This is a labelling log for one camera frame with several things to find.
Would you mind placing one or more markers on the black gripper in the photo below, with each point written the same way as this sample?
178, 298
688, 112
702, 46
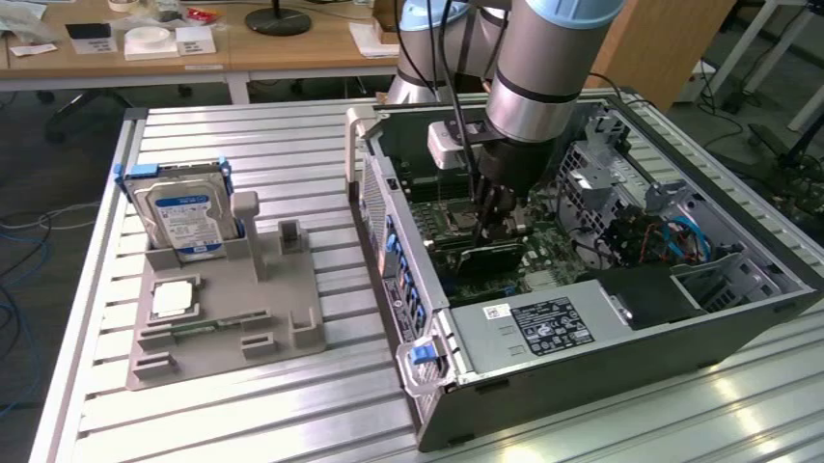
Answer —
515, 164

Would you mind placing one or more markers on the graphics card with metal bracket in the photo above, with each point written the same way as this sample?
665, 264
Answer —
489, 260

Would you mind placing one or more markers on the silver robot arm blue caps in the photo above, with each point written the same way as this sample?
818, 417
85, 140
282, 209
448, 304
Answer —
548, 58

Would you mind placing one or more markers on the thin locking lever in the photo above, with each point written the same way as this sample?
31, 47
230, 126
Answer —
440, 190

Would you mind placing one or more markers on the CPU socket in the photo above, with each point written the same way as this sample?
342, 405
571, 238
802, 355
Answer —
458, 217

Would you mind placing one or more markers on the black RAM slot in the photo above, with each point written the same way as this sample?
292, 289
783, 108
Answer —
418, 177
424, 196
421, 190
420, 183

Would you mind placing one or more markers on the perforated metal drive cage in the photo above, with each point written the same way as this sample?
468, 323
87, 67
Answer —
599, 202

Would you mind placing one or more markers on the green motherboard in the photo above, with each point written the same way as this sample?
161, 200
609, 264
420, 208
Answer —
548, 251

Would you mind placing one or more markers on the silver chipset heatsink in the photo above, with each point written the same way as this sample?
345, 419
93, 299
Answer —
548, 280

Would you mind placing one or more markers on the white paper stack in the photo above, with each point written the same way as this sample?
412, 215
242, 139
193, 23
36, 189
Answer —
373, 41

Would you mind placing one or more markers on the wooden cabinet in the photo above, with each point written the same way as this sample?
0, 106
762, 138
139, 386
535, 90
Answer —
676, 48

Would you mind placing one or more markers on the brown cardboard box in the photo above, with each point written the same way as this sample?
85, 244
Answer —
386, 14

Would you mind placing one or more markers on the grey power supply unit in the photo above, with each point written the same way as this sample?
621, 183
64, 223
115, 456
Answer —
489, 347

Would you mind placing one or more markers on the metal disk bay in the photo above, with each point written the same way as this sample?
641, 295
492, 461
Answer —
734, 275

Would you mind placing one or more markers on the blue case latch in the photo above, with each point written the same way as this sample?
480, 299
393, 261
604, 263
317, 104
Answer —
424, 359

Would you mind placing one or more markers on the dark floor equipment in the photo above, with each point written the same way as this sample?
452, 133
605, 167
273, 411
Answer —
792, 164

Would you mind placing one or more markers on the black lamp base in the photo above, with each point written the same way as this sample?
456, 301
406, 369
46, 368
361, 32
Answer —
278, 24

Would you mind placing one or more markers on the open dark PC case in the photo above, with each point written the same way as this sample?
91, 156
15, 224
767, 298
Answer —
580, 386

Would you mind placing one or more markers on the hard disk with blue rails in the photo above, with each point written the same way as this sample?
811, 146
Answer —
181, 217

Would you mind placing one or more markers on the white labelled box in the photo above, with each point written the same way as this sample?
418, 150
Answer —
193, 41

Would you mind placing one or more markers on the red packet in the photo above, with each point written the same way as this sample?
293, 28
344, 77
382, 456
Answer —
201, 15

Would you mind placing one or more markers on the silver CPU chip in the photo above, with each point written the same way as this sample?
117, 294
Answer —
173, 301

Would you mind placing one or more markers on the grey parts rack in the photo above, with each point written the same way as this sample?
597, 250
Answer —
219, 357

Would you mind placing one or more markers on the white dish on box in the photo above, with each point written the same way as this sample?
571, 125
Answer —
150, 41

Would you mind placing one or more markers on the tape roll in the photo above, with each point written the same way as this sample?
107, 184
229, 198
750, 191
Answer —
122, 5

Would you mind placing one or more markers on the black chair base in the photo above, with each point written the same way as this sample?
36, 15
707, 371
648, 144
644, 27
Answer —
71, 111

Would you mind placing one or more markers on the white box black top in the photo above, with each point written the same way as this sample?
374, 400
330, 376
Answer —
91, 38

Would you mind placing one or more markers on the wooden desk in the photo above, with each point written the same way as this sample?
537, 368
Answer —
39, 65

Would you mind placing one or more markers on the white paper card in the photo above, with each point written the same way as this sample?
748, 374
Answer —
32, 50

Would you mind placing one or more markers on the clear plastic bag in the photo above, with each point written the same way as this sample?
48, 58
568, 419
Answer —
26, 21

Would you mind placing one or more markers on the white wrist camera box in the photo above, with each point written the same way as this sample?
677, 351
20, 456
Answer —
450, 144

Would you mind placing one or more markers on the grey card retention bracket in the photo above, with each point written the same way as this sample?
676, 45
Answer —
353, 144

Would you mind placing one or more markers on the white desk frame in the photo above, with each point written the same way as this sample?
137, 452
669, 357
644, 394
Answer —
766, 29

